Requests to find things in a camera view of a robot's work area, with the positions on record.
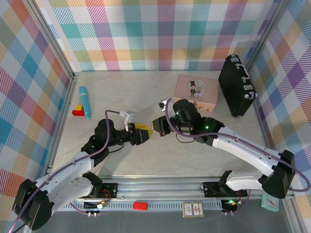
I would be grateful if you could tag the aluminium table side rail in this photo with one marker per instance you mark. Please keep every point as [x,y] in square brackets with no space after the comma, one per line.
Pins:
[264,121]
[62,121]

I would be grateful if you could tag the small black connector board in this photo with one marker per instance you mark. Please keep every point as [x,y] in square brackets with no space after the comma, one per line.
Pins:
[90,205]
[227,205]

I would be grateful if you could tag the playing card deck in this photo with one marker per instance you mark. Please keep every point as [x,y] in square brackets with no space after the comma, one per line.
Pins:
[193,209]

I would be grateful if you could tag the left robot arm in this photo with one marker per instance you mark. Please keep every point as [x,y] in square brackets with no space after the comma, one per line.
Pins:
[68,174]

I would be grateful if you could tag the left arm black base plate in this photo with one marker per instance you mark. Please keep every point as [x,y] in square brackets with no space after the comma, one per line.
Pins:
[110,190]

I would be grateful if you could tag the black briefcase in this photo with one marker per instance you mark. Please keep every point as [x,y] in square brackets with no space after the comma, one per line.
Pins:
[230,85]

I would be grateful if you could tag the aluminium frame post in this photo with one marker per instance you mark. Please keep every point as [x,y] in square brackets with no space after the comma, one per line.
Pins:
[54,41]
[266,36]

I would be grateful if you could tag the pink cartoon tin box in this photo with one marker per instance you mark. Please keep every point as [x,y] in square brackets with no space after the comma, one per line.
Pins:
[209,89]

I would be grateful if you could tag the wide aluminium base rail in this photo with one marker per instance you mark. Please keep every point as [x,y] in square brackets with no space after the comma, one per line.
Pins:
[158,189]

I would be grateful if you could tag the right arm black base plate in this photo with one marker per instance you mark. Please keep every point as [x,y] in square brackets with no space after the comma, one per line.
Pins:
[211,189]

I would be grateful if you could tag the mint green alarm clock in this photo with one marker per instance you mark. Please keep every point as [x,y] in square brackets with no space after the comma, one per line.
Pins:
[269,205]

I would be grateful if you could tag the red and yellow block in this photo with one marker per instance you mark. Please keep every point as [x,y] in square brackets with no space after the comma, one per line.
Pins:
[77,112]

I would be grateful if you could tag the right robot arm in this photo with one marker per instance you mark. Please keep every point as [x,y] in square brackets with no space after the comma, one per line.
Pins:
[243,145]

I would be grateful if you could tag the red plastic brick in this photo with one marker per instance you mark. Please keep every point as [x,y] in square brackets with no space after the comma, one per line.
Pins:
[140,206]

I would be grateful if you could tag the blue marker pen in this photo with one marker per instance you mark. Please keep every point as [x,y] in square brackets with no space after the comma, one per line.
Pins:
[84,102]

